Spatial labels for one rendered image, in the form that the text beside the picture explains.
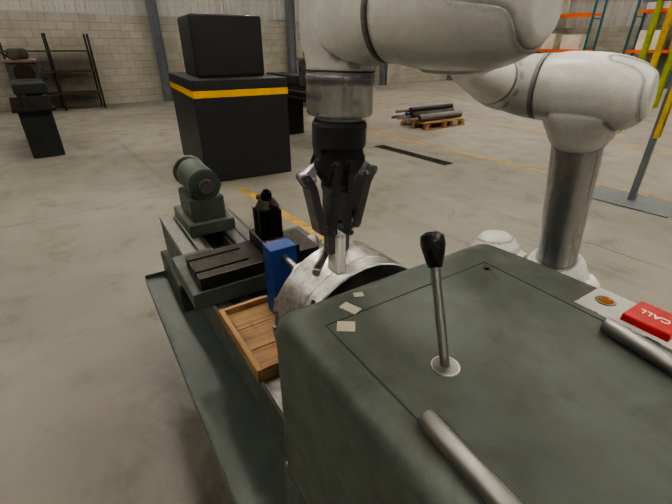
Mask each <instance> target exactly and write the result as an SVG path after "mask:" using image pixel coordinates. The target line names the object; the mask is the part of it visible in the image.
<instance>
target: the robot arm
mask: <svg viewBox="0 0 672 504"><path fill-rule="evenodd" d="M563 3H564V0H299V27H300V38H301V46H302V49H303V52H304V57H305V63H306V70H310V71H306V75H305V79H306V110H307V113H308V114H309V115H311V116H315V117H316V118H314V119H313V121H312V146H313V155H312V157H311V160H310V166H309V167H308V168H307V169H306V170H304V171H303V172H301V171H298V172H297V173H296V175H295V177H296V179H297V180H298V182H299V183H300V185H301V186H302V189H303V193H304V197H305V201H306V205H307V209H308V213H309V217H310V221H311V225H312V229H313V230H314V231H316V232H317V233H319V234H320V235H322V236H324V250H325V251H326V252H327V254H329V255H328V268H329V269H330V270H331V271H333V272H334V273H335V274H336V275H342V274H345V251H348V249H349V235H352V234H353V233H354V231H353V230H352V229H353V228H354V227H356V228H357V227H359V226H360V224H361V221H362V217H363V213H364V209H365V205H366V201H367V197H368V193H369V189H370V185H371V181H372V179H373V177H374V175H375V174H376V172H377V169H378V168H377V166H376V165H373V164H370V163H369V162H367V161H366V160H365V155H364V152H363V148H364V147H365V145H366V129H367V122H365V120H364V119H363V118H365V117H369V116H371V115H372V113H373V99H374V83H375V78H376V76H375V70H376V65H381V64H396V65H402V66H406V67H409V68H417V69H419V70H420V71H422V72H425V73H432V74H442V75H450V76H451V78H452V79H453V80H454V82H455V83H456V84H458V85H459V86H460V87H462V88H463V89H464V90H465V91H466V92H468V93H469V94H470V95H471V96H472V98H473V99H475V100H476V101H478V102H480V103H481V104H482V105H484V106H486V107H488V108H491V109H495V110H499V111H504V112H506V113H510V114H513V115H516V116H520V117H524V118H529V119H535V120H541V121H543V126H544V128H545V131H546V135H547V138H548V140H549V142H550V143H551V145H552V146H551V154H550V161H549V169H548V176H547V183H546V191H545V198H544V206H543V213H542V221H541V228H540V236H539V243H538V248H537V249H535V250H534V251H532V252H531V253H530V255H528V254H527V253H525V252H524V251H523V250H521V249H520V248H519V247H520V245H519V243H518V241H517V240H516V239H515V238H514V237H513V236H512V235H510V234H509V233H507V232H505V231H501V230H486V231H484V232H482V233H481V234H480V235H479V236H478V237H477V238H476V239H475V240H474V241H473V242H472V244H471V245H470V247H471V246H474V245H477V244H489V245H492V246H495V247H498V248H500V249H503V250H505V251H508V252H510V253H513V254H516V255H518V256H521V257H523V258H526V259H528V260H531V261H534V262H536V263H539V264H541V265H543V266H546V267H548V268H551V269H553V270H555V271H558V272H560V273H563V274H565V275H567V276H570V277H572V278H575V279H577V280H579V281H582V282H584V283H587V284H589V285H591V286H594V287H596V288H599V287H600V286H601V285H600V283H599V282H598V280H597V279H596V278H595V276H593V275H592V274H589V273H588V269H587V264H586V261H585V259H584V258H583V257H582V256H581V255H580V254H579V251H580V246H581V242H582V238H583V234H584V229H585V225H586V221H587V217H588V212H589V208H590V204H591V201H592V198H593V193H594V189H595V185H596V181H597V177H598V172H599V168H600V164H601V160H602V155H603V151H604V147H605V146H606V145H607V144H608V143H609V142H610V141H611V140H613V138H614V137H615V135H616V134H617V132H618V131H619V130H626V129H629V128H631V127H633V126H635V125H637V124H639V123H640V122H641V121H642V120H643V119H645V118H646V117H647V116H648V114H649V113H650V111H651V109H652V107H653V104H654V102H655V98H656V95H657V91H658V86H659V72H658V70H656V69H655V68H654V67H653V66H652V65H651V64H650V63H648V62H646V61H644V60H641V59H638V58H636V57H633V56H629V55H626V54H620V53H613V52H601V51H566V52H559V53H535V54H533V53H534V52H536V51H537V50H538V49H539V48H540V47H541V46H542V45H543V44H544V42H545V41H546V39H548V38H549V36H550V35H551V34H552V32H553V31H554V29H555V27H556V25H557V22H558V20H559V18H560V15H561V13H562V8H563ZM316 174H317V176H318V177H319V179H320V180H321V189H322V191H323V194H322V205H321V201H320V196H319V192H318V188H317V186H316V184H315V183H317V179H316ZM355 177H356V178H355ZM337 228H338V229H337ZM600 288H601V287H600Z"/></svg>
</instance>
